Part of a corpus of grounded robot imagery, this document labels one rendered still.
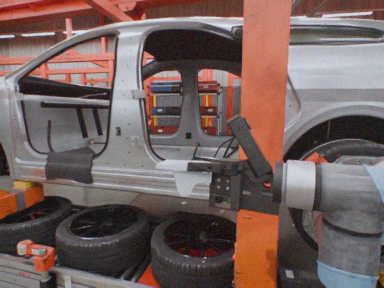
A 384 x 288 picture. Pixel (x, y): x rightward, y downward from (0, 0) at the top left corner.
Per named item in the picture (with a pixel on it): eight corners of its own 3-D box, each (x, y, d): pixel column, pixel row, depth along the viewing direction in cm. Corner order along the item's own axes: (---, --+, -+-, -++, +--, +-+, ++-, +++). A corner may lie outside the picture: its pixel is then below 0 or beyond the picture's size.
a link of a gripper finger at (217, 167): (189, 172, 35) (241, 173, 37) (189, 162, 35) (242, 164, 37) (183, 168, 40) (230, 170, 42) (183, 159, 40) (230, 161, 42)
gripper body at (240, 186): (203, 206, 39) (279, 219, 34) (206, 156, 39) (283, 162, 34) (216, 197, 46) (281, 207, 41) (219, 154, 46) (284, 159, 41)
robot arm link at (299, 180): (316, 163, 32) (311, 159, 39) (281, 160, 34) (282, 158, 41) (313, 216, 32) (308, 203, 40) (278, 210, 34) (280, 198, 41)
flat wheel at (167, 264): (235, 238, 192) (236, 212, 188) (263, 303, 126) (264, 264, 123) (157, 239, 190) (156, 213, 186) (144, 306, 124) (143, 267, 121)
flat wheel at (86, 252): (39, 284, 141) (35, 248, 137) (77, 230, 206) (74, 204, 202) (147, 273, 150) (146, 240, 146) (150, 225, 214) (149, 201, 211)
